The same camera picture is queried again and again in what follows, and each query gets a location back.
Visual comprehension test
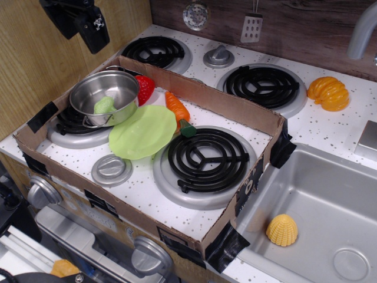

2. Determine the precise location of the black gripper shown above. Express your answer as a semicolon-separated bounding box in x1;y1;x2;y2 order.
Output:
39;0;110;54

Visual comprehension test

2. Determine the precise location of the stainless steel pot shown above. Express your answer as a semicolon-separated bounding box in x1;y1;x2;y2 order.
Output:
70;70;140;129

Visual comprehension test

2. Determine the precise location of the light green plastic plate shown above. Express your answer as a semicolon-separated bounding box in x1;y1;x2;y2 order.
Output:
109;105;177;160

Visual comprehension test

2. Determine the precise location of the light green toy broccoli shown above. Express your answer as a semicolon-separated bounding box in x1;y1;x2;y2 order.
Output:
94;96;117;114

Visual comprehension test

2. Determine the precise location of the front right black burner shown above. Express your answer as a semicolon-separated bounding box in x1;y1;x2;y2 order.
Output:
153;126;257;210

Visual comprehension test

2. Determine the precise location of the silver oven door handle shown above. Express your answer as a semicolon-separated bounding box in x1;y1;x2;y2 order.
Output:
35;206;168;282

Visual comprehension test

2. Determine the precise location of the silver sink basin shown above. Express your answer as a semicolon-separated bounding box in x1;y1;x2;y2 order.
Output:
236;144;376;282

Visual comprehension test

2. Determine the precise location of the silver stove knob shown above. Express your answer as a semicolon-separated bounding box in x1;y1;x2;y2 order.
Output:
91;154;133;187
203;45;235;69

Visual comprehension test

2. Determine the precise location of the hanging silver spatula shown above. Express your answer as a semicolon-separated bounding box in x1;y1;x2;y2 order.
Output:
240;1;263;43

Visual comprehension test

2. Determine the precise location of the orange toy below stove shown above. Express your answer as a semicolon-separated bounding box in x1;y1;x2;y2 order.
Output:
50;259;80;278

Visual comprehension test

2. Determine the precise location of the left silver oven knob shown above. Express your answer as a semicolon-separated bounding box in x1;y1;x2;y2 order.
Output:
27;176;62;209

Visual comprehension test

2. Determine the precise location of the red toy strawberry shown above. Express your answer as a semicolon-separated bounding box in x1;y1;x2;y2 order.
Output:
135;75;156;106

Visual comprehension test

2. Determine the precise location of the yellow toy corn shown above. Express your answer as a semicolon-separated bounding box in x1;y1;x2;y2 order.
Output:
266;214;298;247

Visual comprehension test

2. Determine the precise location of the hanging silver strainer spoon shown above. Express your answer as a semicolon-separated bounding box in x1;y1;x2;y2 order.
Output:
183;1;210;31

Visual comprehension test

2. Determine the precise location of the orange toy pumpkin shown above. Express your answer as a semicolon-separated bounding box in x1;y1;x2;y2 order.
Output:
307;77;349;111

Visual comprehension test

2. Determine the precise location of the orange toy carrot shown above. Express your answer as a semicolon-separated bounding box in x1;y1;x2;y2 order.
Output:
165;91;197;138

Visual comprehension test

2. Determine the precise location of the silver faucet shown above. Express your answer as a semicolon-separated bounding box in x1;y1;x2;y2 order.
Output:
346;2;376;60

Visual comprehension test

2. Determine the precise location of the back silver stove knob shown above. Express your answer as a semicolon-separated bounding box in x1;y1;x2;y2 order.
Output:
203;45;235;69

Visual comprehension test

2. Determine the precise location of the front silver stove knob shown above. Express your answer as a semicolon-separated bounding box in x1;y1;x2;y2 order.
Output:
91;154;133;187

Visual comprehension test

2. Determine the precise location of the right silver oven knob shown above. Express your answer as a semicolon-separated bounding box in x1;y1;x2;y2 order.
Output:
131;236;173;277

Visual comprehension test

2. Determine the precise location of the back right black burner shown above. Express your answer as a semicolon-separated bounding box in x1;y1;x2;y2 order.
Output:
217;64;307;119

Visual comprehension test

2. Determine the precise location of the silver oven knob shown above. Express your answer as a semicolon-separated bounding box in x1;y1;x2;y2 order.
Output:
27;176;62;209
131;236;173;277

